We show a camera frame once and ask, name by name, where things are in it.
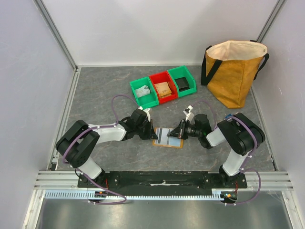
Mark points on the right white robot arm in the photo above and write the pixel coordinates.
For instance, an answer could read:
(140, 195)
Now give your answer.
(242, 135)

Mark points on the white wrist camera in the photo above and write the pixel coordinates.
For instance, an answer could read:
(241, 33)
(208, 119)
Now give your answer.
(189, 114)
(147, 111)

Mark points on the left green plastic bin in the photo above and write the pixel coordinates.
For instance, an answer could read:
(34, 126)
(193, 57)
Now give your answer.
(147, 101)

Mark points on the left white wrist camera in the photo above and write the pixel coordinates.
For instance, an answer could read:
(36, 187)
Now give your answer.
(147, 111)

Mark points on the mustard tote bag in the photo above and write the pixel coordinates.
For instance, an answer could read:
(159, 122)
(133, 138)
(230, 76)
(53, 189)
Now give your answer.
(229, 69)

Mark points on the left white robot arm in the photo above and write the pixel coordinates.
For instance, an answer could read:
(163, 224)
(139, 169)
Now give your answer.
(77, 144)

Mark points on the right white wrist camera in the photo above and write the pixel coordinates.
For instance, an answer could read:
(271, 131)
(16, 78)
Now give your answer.
(189, 114)

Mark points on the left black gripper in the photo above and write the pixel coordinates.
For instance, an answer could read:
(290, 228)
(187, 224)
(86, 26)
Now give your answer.
(150, 132)

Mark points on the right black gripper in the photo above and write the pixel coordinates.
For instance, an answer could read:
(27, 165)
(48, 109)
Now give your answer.
(180, 130)

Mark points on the green plastic bin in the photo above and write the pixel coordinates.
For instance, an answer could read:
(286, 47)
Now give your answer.
(179, 72)
(147, 101)

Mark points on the slotted cable duct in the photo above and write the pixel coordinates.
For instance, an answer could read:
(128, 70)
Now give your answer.
(93, 195)

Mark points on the black wallet in bin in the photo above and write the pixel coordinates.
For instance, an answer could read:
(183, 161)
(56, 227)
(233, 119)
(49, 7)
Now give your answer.
(182, 84)

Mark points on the brown cards in red bin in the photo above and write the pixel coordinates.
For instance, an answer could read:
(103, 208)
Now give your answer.
(163, 90)

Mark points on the right green plastic bin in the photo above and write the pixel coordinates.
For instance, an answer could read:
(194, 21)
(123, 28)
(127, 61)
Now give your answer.
(179, 72)

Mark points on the orange leather card holder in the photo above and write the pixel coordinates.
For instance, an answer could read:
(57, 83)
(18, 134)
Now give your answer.
(173, 142)

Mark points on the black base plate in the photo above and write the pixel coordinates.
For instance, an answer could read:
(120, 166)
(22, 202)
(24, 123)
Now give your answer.
(161, 183)

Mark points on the red plastic bin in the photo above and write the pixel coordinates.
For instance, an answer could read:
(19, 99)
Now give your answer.
(164, 77)

